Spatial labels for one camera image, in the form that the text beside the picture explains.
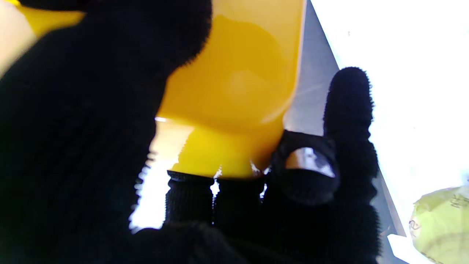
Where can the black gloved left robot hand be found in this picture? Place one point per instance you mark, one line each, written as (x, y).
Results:
(73, 146)

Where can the orange tissue box cover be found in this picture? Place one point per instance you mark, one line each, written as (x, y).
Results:
(238, 84)

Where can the gold tissue pack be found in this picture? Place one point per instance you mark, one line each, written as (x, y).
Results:
(443, 227)

